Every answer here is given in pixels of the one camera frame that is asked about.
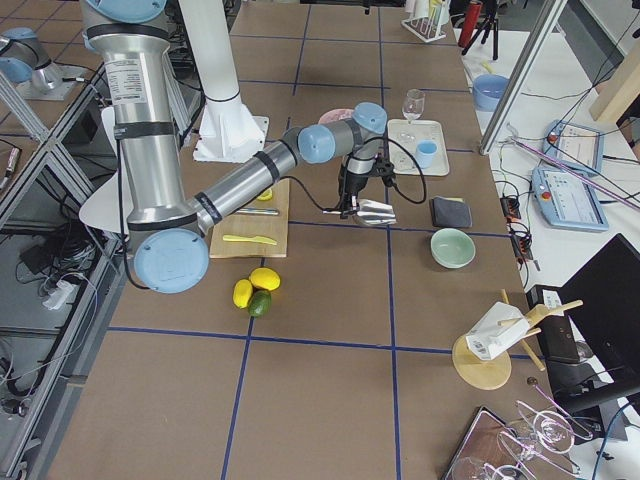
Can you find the wooden stand with base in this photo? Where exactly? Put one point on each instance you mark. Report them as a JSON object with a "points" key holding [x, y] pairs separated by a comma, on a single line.
{"points": [[493, 374]]}

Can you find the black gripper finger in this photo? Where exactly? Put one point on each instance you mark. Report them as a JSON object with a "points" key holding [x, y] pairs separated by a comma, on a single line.
{"points": [[345, 210], [355, 202]]}

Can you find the far teach pendant tablet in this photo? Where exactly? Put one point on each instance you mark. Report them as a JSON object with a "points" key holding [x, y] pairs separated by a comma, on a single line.
{"points": [[579, 147]]}

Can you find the yellow lemon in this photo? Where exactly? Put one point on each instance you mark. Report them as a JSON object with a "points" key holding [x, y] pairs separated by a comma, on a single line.
{"points": [[265, 278], [242, 293]]}

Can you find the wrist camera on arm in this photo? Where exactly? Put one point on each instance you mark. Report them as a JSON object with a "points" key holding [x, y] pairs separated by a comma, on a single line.
{"points": [[384, 169]]}

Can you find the clear wine glass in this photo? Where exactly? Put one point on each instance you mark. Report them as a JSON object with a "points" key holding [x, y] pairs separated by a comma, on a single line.
{"points": [[412, 109]]}

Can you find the metal ice scoop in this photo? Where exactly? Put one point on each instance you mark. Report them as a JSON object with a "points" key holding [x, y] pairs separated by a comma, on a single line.
{"points": [[371, 213]]}

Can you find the dark grey folded cloth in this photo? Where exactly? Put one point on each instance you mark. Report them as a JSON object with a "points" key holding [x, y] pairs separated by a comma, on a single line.
{"points": [[449, 212]]}

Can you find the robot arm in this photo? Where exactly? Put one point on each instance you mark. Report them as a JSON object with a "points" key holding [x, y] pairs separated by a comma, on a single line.
{"points": [[163, 235]]}

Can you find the blue bowl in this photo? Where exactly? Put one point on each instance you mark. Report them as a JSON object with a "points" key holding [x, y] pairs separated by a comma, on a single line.
{"points": [[487, 91]]}

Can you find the wooden cutting board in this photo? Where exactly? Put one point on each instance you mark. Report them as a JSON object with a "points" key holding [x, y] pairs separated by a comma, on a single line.
{"points": [[249, 225]]}

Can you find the green lime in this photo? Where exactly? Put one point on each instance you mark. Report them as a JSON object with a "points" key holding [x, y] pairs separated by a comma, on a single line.
{"points": [[260, 303]]}

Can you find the black monitor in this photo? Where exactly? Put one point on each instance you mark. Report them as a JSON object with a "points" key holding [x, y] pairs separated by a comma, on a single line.
{"points": [[608, 320]]}

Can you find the metal cylinder rod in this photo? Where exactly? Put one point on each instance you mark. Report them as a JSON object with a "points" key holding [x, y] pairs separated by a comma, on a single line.
{"points": [[258, 211]]}

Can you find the cream serving tray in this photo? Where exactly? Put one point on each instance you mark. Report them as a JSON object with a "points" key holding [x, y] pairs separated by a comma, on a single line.
{"points": [[402, 152]]}

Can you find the green ceramic bowl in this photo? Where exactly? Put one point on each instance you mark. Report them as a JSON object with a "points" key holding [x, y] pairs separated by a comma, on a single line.
{"points": [[452, 248]]}

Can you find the aluminium frame post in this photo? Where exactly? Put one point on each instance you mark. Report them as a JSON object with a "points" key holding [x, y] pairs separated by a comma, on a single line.
{"points": [[545, 23]]}

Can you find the light blue cup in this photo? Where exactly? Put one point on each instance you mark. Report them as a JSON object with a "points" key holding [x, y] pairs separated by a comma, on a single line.
{"points": [[425, 153]]}

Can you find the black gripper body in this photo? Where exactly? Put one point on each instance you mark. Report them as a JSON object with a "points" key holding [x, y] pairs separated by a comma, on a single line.
{"points": [[352, 186]]}

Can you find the white carton on stand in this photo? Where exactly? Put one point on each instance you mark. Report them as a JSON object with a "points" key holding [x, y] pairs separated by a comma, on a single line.
{"points": [[501, 327]]}

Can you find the teach pendant tablet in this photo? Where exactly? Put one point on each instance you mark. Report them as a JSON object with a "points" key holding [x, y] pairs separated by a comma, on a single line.
{"points": [[579, 147], [566, 202]]}

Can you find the near teach pendant tablet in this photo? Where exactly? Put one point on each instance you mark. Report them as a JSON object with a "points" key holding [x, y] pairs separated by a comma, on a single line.
{"points": [[566, 202]]}

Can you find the pink bowl of ice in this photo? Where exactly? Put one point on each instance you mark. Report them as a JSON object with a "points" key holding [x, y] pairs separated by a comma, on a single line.
{"points": [[335, 115]]}

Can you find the white wire cup rack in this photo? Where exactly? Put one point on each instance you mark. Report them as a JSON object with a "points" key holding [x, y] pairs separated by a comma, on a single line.
{"points": [[426, 18]]}

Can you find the black tripod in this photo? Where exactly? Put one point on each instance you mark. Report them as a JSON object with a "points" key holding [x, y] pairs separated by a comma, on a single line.
{"points": [[488, 24]]}

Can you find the white chair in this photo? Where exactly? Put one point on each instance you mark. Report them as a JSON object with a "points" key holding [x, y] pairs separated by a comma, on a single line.
{"points": [[101, 209]]}

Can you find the yellow plastic knife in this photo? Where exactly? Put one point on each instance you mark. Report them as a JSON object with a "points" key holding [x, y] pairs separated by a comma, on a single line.
{"points": [[258, 239]]}

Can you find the lemon half slice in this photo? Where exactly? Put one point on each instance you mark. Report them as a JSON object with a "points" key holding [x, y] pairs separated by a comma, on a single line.
{"points": [[265, 195]]}

